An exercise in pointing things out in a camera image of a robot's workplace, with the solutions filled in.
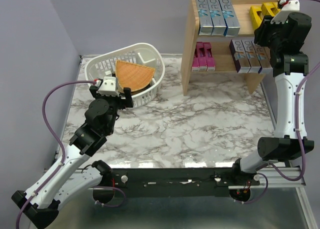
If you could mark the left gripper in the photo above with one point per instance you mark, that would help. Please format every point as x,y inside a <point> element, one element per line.
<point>127,102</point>

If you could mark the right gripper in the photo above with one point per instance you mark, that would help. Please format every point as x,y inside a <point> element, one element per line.
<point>260,32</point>

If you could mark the yellow toothpaste box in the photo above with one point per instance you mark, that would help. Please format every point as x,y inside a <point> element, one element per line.
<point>256,16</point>
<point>268,9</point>
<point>276,4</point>

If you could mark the silver toothpaste box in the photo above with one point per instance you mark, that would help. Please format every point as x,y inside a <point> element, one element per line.
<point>255,65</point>

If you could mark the metallic blue toothpaste box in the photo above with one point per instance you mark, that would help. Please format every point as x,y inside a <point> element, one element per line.
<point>217,18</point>
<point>230,18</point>

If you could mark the blue green toothpaste box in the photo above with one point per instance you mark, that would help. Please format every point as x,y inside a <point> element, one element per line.
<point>205,21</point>

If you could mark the pink toothpaste box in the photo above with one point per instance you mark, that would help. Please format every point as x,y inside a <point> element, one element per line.
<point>210,61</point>
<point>195,67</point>
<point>201,56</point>

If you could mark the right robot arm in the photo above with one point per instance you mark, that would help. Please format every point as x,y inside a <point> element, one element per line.
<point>290,68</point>

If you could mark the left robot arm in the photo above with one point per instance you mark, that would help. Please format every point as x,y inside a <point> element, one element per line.
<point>42,201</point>

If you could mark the wooden two-tier shelf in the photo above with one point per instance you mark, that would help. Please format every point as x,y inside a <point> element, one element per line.
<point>220,45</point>

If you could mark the white plastic basket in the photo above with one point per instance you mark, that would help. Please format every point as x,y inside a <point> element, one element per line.
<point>140,53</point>

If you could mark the black base bar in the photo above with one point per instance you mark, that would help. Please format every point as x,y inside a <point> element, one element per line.
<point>180,182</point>

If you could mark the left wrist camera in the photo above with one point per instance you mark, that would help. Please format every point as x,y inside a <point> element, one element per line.
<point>108,86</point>

